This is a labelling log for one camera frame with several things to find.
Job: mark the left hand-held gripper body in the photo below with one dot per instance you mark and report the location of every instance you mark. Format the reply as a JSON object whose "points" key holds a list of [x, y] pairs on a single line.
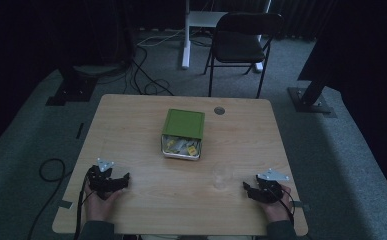
{"points": [[101, 180]]}

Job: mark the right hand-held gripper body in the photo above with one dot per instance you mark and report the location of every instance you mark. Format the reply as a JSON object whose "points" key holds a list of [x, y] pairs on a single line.
{"points": [[270, 190]]}

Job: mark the person's right hand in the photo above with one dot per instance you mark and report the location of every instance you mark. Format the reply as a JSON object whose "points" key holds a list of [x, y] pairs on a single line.
{"points": [[277, 208]]}

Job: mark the person's left hand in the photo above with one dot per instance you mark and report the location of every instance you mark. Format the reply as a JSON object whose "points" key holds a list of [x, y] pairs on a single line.
{"points": [[99, 206]]}

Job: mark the clear glass cup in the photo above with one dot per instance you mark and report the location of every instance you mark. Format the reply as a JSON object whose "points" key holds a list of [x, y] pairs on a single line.
{"points": [[223, 176]]}

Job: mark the grey tape piece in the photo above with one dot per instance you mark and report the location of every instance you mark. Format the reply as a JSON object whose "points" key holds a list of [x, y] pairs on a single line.
{"points": [[65, 204], [301, 206]]}

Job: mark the metal tin box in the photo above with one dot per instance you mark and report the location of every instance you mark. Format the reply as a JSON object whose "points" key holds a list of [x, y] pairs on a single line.
{"points": [[181, 156]]}

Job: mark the pile of tea bags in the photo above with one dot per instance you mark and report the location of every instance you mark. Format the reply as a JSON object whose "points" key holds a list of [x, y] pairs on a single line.
{"points": [[181, 146]]}

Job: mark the grey table grommet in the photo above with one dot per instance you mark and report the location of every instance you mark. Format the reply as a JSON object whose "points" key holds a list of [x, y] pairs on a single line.
{"points": [[219, 110]]}

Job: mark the black folding chair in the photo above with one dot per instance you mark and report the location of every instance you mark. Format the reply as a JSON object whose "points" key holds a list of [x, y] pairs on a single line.
{"points": [[239, 46]]}

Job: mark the black stand with base plate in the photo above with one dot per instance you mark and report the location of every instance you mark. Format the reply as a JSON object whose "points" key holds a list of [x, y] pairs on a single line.
{"points": [[72, 88], [311, 98]]}

